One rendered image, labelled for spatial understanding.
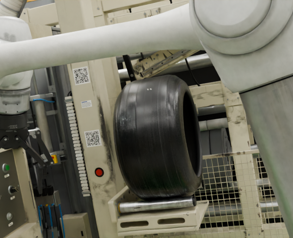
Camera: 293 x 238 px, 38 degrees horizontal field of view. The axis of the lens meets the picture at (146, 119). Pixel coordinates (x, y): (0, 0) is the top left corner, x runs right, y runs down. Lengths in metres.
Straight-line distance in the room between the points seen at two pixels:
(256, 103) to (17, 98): 0.58
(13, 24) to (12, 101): 0.17
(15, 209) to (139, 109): 0.70
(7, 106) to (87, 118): 1.02
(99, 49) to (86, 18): 1.22
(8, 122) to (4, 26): 0.21
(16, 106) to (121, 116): 0.82
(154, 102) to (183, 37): 0.98
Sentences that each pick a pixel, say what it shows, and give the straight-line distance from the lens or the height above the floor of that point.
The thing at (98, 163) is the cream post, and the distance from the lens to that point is 2.01.
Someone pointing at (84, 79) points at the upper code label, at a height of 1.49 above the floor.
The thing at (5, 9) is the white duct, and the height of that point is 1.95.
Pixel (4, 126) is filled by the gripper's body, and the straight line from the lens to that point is 1.02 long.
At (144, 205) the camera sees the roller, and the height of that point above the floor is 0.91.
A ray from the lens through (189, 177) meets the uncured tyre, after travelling 1.80.
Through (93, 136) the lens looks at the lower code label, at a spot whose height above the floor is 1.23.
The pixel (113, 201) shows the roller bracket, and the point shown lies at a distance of 1.91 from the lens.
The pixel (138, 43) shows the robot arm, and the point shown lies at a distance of 0.81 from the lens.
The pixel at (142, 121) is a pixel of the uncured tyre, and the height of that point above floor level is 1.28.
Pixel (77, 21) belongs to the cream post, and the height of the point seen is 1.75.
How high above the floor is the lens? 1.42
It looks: 5 degrees down
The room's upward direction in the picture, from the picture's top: 10 degrees counter-clockwise
